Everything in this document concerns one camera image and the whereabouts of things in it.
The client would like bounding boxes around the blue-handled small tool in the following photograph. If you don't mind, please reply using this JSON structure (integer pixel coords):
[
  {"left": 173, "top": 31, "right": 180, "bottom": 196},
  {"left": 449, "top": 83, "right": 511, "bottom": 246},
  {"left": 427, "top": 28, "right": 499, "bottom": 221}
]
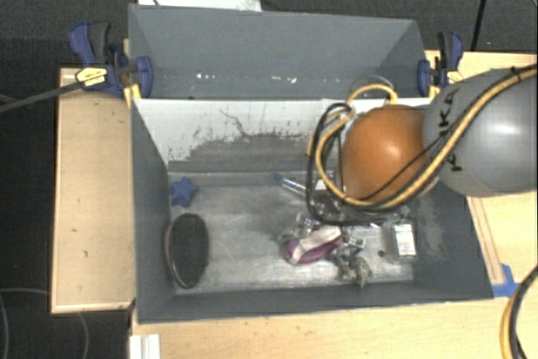
[{"left": 270, "top": 172, "right": 313, "bottom": 195}]

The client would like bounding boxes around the grey metal bin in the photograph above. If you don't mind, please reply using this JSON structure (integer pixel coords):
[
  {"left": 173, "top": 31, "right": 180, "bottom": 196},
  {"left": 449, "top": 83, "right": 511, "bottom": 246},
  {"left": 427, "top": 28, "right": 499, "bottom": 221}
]
[{"left": 127, "top": 3, "right": 495, "bottom": 325}]

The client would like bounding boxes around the grey-green toy animal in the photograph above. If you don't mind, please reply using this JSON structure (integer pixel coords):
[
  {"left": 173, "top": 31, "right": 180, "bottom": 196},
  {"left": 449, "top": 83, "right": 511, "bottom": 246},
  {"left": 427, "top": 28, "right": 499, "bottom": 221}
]
[{"left": 335, "top": 253, "right": 373, "bottom": 288}]

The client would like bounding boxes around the black oval brush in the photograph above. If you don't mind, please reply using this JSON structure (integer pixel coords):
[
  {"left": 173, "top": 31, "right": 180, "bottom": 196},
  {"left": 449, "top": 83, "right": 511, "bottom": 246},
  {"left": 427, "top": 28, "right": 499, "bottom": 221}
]
[{"left": 162, "top": 212, "right": 211, "bottom": 290}]

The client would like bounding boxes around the blue star-shaped toy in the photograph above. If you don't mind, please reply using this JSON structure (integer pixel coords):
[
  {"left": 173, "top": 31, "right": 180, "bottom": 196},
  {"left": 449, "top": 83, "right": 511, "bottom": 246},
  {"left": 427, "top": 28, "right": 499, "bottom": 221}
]
[{"left": 169, "top": 177, "right": 199, "bottom": 209}]

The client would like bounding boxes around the purple and white cloth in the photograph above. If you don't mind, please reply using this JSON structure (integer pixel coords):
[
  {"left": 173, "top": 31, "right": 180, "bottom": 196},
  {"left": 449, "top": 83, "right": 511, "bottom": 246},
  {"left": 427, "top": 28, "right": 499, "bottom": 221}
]
[{"left": 280, "top": 224, "right": 344, "bottom": 266}]

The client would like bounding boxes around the pale wood flat board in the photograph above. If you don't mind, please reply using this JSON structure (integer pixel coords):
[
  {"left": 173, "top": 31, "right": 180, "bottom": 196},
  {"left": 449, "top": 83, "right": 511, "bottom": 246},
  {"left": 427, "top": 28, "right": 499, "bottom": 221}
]
[{"left": 50, "top": 66, "right": 138, "bottom": 314}]

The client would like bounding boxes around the clear plastic box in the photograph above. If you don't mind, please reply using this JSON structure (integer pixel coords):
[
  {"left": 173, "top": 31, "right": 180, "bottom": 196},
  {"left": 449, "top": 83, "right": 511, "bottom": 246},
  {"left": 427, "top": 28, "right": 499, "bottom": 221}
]
[{"left": 381, "top": 220, "right": 419, "bottom": 264}]

